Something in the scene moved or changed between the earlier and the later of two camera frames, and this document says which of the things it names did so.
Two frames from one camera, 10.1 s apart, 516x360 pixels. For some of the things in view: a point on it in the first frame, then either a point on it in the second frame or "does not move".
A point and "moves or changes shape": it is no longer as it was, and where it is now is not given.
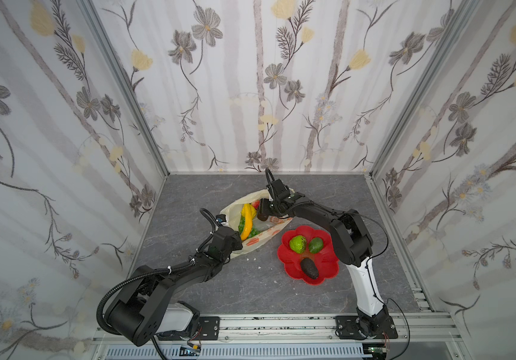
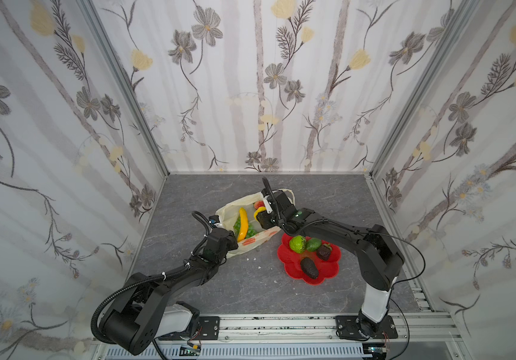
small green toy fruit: x=316 y=245 does not move
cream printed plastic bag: x=230 y=215 does not move
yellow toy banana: x=248 y=221 moves or changes shape
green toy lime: x=298 y=244 does not move
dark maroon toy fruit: x=262 y=217 moves or changes shape
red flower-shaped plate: x=326 y=261 does not move
